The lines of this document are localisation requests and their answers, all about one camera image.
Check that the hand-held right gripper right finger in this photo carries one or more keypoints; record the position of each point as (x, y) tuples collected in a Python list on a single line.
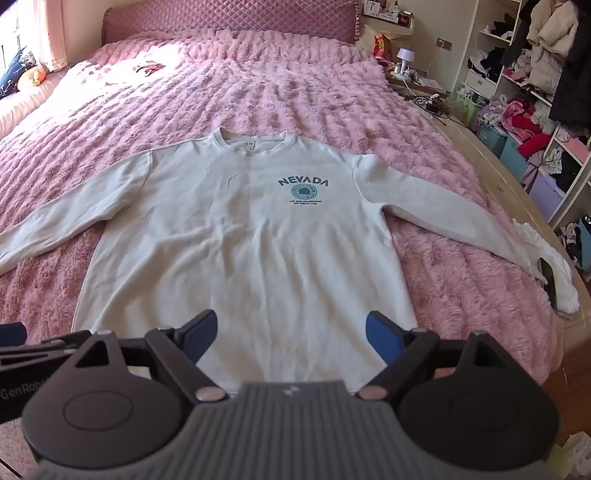
[(383, 337)]

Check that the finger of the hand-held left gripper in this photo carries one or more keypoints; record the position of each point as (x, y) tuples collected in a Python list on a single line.
[(13, 334)]

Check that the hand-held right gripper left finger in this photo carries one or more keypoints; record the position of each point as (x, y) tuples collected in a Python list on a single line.
[(207, 330)]

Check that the white printed sweatshirt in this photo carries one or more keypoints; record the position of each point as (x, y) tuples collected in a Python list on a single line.
[(240, 249)]

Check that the red clothes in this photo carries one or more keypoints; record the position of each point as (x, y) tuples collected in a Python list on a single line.
[(533, 145)]

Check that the pink clothes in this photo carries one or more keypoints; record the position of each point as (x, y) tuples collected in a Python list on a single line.
[(517, 115)]

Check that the white garment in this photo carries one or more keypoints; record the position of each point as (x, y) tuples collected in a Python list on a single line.
[(561, 277)]

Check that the purple storage bin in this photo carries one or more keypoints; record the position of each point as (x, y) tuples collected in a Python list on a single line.
[(545, 196)]

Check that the blue storage bin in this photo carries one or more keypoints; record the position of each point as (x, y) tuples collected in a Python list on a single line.
[(512, 157), (491, 138)]

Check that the white plastic bag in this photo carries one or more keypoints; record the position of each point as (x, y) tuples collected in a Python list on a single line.
[(577, 450)]

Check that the white bed sheet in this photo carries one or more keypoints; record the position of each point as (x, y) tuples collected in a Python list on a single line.
[(23, 106)]

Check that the green storage bin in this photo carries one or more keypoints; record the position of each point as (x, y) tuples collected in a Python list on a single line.
[(468, 110)]

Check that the pink fluffy blanket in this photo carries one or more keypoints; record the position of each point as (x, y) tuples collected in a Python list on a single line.
[(300, 87)]

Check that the orange plush toy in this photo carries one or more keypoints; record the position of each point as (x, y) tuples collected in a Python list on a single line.
[(34, 74)]

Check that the navy patterned pillow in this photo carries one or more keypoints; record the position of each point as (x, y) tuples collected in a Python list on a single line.
[(14, 71)]

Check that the small pink hair accessory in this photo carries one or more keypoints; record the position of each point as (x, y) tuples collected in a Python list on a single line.
[(113, 84), (148, 69)]

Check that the white table lamp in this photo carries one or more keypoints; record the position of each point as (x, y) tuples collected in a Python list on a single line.
[(404, 57)]

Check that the red bag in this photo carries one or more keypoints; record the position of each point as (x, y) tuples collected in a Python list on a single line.
[(382, 48)]

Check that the pink curtain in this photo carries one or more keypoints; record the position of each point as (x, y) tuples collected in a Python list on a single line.
[(51, 32)]

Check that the pink quilted headboard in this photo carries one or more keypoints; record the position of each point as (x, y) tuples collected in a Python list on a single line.
[(231, 18)]

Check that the black hanging coat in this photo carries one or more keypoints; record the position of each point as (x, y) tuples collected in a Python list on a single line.
[(575, 83)]

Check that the desk calendar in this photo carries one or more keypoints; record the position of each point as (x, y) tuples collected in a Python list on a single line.
[(372, 8)]

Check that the white wardrobe shelf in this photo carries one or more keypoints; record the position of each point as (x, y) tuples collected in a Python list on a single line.
[(473, 18)]

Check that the beige hanging coat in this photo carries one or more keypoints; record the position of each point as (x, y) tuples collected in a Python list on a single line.
[(549, 41)]

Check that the beige bed frame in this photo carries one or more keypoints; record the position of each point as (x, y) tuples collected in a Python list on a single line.
[(498, 184)]

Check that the wall socket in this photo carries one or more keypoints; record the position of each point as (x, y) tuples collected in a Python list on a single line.
[(444, 43)]

